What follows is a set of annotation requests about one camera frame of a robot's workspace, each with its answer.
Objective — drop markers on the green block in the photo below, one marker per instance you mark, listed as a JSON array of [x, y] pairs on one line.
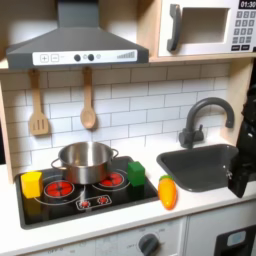
[[136, 175]]

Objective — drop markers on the yellow block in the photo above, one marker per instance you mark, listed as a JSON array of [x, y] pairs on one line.
[[32, 185]]

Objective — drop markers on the dark grey sink basin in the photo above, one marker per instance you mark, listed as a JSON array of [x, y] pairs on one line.
[[200, 170]]

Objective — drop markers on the black appliance front panel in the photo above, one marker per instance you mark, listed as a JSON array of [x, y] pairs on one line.
[[236, 241]]

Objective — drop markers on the dark grey curved tap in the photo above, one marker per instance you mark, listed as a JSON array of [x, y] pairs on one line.
[[193, 133]]

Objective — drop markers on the orange toy carrot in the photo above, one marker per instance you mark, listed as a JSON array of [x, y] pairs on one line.
[[167, 195]]

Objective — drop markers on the grey oven knob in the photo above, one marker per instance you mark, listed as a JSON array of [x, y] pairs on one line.
[[148, 245]]

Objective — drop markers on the white toy microwave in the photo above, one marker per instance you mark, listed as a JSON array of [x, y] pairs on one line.
[[200, 48]]

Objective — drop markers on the white oven control panel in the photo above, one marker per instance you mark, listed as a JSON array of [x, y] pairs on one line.
[[110, 241]]

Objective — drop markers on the wooden spoon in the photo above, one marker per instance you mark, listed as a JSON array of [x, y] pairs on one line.
[[88, 116]]

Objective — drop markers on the black toy stove top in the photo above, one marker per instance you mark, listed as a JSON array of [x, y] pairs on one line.
[[66, 210]]

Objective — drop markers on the grey range hood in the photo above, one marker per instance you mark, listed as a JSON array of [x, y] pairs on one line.
[[76, 40]]

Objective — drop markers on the wooden slotted spatula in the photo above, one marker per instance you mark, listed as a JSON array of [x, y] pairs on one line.
[[38, 123]]

